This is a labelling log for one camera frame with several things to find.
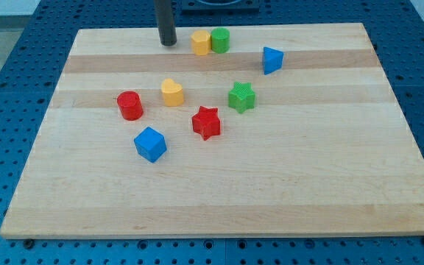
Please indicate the yellow heart block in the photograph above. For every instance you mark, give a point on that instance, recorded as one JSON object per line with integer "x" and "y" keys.
{"x": 172, "y": 93}

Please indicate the yellow hexagon block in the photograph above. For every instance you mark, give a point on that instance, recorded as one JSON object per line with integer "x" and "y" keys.
{"x": 201, "y": 42}

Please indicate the blue triangle block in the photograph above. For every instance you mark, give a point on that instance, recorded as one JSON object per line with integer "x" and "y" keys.
{"x": 272, "y": 60}

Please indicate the red star block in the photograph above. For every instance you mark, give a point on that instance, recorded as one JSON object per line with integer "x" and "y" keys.
{"x": 206, "y": 122}

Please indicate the blue cube block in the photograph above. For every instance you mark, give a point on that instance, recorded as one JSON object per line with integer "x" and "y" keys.
{"x": 150, "y": 144}

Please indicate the red cylinder block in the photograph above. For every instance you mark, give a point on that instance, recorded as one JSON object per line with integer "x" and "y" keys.
{"x": 130, "y": 106}

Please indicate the green cylinder block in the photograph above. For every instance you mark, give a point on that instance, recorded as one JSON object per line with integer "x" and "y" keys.
{"x": 220, "y": 40}

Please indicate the green star block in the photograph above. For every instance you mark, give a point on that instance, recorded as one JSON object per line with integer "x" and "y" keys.
{"x": 241, "y": 97}

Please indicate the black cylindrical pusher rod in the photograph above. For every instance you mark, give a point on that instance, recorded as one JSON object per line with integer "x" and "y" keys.
{"x": 165, "y": 22}

